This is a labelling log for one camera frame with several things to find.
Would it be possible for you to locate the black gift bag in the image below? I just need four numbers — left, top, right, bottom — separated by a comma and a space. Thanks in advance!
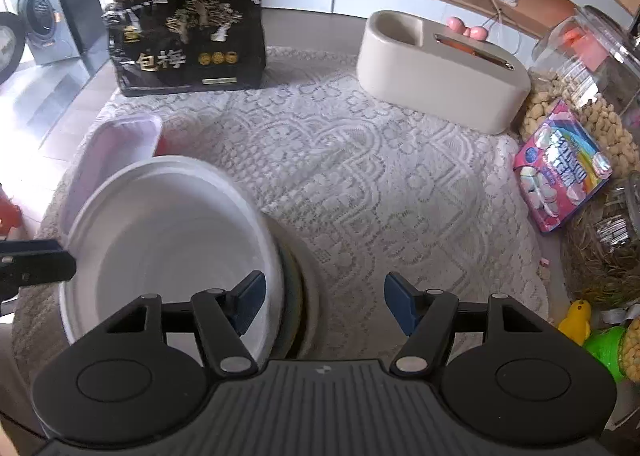
102, 0, 266, 98

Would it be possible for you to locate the clear jar with peanuts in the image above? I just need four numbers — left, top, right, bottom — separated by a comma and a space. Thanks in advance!
515, 6, 639, 178

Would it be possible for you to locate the pink round toy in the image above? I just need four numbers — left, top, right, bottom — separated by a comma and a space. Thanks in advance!
446, 16, 488, 42

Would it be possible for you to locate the clear jar with dried goods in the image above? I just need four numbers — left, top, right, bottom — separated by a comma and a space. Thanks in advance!
561, 172, 639, 311

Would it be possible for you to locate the pink marshmallow packet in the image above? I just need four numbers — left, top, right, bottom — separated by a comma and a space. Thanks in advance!
513, 99, 613, 234

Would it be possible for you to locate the white rectangular tray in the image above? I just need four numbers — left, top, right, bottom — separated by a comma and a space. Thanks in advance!
58, 114, 163, 237

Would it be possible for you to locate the cream tissue box holder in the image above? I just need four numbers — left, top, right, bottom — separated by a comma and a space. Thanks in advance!
357, 11, 532, 135

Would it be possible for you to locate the green toy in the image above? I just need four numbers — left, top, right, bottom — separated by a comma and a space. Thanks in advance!
584, 326, 639, 384

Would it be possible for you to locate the white round bowl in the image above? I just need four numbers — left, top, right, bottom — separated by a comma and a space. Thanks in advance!
58, 156, 284, 363

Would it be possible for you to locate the washing machine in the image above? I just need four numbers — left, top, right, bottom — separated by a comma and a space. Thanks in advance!
3, 0, 80, 65

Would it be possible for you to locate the yellow duck toy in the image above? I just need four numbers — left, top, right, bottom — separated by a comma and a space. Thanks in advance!
558, 299, 592, 346

